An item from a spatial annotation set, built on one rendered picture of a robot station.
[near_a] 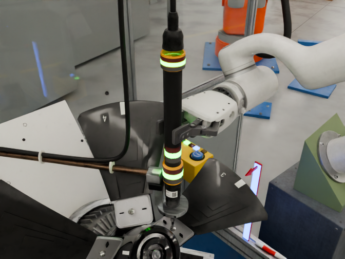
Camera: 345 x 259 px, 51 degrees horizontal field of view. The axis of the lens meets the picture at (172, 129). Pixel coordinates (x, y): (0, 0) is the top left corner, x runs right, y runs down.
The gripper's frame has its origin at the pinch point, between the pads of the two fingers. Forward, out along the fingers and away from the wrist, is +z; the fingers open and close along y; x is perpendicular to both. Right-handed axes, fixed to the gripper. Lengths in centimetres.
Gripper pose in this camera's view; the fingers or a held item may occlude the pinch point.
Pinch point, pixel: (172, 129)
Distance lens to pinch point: 69.8
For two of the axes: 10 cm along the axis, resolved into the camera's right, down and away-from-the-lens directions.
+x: 0.1, -8.4, -5.4
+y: -6.9, -4.0, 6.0
